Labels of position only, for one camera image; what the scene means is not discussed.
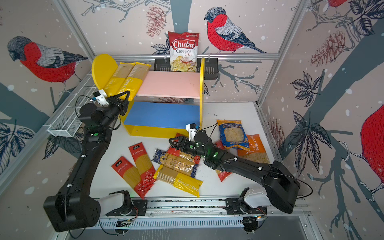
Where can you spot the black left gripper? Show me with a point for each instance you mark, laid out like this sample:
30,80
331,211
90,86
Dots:
122,106

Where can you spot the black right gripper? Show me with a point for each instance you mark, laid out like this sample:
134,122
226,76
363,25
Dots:
181,141

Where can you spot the dark blue spaghetti pack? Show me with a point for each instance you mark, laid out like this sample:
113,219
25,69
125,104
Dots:
175,163

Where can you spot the yellow spaghetti pack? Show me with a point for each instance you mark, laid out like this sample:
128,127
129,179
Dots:
135,79
119,77
181,182

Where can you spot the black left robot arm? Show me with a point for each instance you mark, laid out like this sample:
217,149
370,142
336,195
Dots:
72,207

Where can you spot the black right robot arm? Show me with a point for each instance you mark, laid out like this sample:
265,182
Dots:
280,185

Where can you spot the yellow wooden shelf unit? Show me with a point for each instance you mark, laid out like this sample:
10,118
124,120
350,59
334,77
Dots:
165,103

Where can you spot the blue orecchiette pasta bag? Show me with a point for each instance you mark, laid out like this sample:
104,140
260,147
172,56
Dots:
232,134

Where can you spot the orange pasta bag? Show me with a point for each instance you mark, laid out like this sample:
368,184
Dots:
257,152

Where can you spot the red fusilli bag left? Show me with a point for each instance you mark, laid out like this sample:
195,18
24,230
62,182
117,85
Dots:
183,155

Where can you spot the red fusilli bag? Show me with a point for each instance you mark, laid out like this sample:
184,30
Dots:
183,155
222,175

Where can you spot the red spaghetti pack inner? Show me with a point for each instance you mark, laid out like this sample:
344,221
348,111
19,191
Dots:
143,163

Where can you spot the red spaghetti pack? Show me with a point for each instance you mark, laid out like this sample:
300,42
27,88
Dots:
143,163
131,176

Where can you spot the red fusilli bag right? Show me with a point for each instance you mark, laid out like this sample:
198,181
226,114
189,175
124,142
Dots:
222,175

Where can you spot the red spaghetti pack outer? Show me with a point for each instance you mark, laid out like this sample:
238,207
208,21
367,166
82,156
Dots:
131,176

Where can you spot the Chuba cassava chips bag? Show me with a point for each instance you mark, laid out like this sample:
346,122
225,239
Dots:
183,51

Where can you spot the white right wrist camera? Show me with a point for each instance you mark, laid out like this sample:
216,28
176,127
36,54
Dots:
192,131

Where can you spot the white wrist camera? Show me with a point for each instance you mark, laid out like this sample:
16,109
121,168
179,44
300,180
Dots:
192,131
101,97

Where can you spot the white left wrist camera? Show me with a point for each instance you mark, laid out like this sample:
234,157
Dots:
101,97

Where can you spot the white wire wall basket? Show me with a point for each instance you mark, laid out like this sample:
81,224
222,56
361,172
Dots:
66,122

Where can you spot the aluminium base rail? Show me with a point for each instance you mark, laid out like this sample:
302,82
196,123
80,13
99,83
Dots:
174,213

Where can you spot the black wall basket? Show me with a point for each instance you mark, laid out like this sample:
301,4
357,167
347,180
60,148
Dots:
211,67

